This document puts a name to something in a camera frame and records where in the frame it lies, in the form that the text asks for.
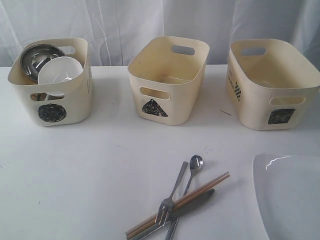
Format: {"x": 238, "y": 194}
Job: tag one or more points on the cream bin with triangle mark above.
{"x": 166, "y": 77}

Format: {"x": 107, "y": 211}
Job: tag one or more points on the steel table knife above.
{"x": 187, "y": 208}

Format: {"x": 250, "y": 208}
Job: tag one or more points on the steel bowl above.
{"x": 35, "y": 57}

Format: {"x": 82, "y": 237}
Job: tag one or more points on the cream bin with circle mark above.
{"x": 68, "y": 102}

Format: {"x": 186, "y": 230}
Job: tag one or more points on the steel spoon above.
{"x": 195, "y": 165}

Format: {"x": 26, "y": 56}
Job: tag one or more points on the cream bin with square mark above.
{"x": 270, "y": 83}

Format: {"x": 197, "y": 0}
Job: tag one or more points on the white bowl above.
{"x": 60, "y": 70}

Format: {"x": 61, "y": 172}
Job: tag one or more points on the white square plate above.
{"x": 287, "y": 189}

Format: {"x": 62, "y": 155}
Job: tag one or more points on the white backdrop curtain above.
{"x": 117, "y": 30}

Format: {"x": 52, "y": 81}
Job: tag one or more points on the steel fork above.
{"x": 166, "y": 206}

